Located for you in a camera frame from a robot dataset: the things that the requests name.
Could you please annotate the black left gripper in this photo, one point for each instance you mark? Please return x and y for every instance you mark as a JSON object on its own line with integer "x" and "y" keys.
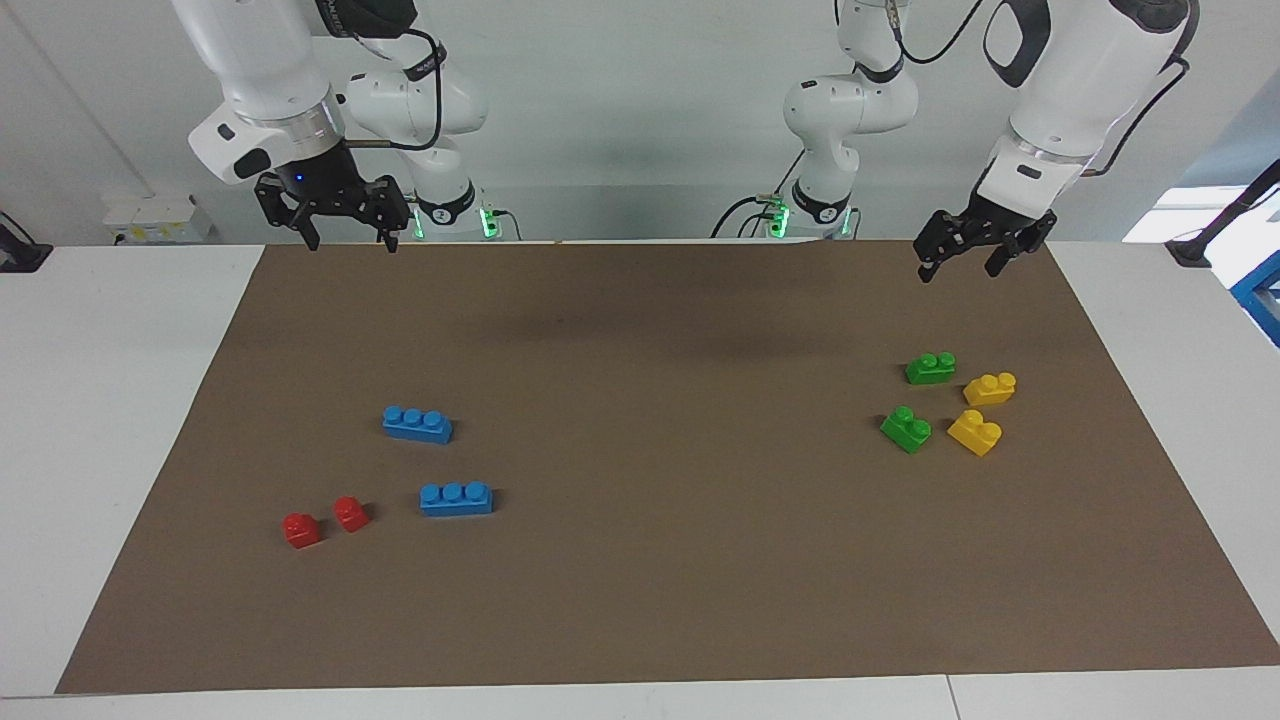
{"x": 990, "y": 225}

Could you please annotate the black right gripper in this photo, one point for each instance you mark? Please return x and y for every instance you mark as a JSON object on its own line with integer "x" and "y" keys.
{"x": 330, "y": 190}

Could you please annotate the green two-stud block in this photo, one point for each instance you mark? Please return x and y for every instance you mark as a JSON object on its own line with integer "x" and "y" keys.
{"x": 906, "y": 430}
{"x": 930, "y": 369}

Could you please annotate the blue three-stud block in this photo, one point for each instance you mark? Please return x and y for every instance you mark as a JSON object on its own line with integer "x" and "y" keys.
{"x": 456, "y": 499}
{"x": 418, "y": 424}

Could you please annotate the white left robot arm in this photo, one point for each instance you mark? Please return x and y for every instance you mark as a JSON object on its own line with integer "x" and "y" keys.
{"x": 1060, "y": 90}

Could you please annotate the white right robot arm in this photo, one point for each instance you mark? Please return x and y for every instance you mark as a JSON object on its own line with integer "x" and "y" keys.
{"x": 260, "y": 60}

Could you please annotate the yellow two-stud block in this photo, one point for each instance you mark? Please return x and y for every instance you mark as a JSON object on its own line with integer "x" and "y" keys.
{"x": 990, "y": 389}
{"x": 973, "y": 433}

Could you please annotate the red one-stud block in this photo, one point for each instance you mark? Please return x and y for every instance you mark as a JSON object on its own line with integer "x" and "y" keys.
{"x": 351, "y": 514}
{"x": 301, "y": 531}

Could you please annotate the black slanted stand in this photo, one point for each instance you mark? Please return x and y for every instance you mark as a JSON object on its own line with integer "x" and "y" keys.
{"x": 1225, "y": 215}

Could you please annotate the black table clamp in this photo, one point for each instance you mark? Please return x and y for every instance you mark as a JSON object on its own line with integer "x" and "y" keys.
{"x": 22, "y": 252}

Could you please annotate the brown table mat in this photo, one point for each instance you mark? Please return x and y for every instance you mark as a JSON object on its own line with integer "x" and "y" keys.
{"x": 640, "y": 600}

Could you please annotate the white wall socket box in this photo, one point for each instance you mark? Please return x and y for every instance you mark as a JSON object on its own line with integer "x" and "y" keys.
{"x": 158, "y": 218}

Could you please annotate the blue frame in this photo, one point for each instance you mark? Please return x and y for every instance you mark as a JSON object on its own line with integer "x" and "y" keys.
{"x": 1260, "y": 300}

